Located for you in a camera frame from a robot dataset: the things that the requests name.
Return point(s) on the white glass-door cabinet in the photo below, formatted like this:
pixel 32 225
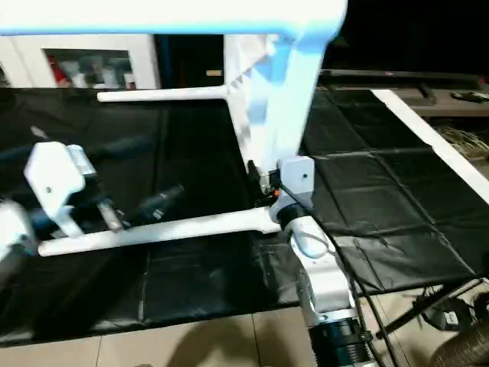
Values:
pixel 76 61

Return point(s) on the red bottle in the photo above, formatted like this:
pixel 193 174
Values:
pixel 57 73

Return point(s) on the black floor power adapter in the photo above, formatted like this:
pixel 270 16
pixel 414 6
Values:
pixel 451 315

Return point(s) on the black diagonal stand bar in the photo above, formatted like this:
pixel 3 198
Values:
pixel 428 306

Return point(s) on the dark long rail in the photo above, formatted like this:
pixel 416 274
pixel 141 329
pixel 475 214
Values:
pixel 397 76

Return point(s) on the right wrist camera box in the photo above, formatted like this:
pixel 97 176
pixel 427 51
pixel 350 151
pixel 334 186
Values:
pixel 298 176

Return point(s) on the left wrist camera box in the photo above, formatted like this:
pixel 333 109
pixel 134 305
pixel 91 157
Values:
pixel 53 183

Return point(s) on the white plastic table leg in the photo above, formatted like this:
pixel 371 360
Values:
pixel 160 95
pixel 153 232
pixel 153 17

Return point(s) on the black work mat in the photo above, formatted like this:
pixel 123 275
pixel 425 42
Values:
pixel 191 290

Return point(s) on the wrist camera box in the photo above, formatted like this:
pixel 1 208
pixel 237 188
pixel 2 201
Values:
pixel 53 183
pixel 298 176

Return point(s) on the white plastic table top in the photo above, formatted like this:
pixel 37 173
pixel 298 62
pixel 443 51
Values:
pixel 283 115

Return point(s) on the small tan box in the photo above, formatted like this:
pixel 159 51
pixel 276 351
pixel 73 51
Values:
pixel 214 73

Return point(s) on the white flat strip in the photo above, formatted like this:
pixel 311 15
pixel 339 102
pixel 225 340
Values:
pixel 428 138

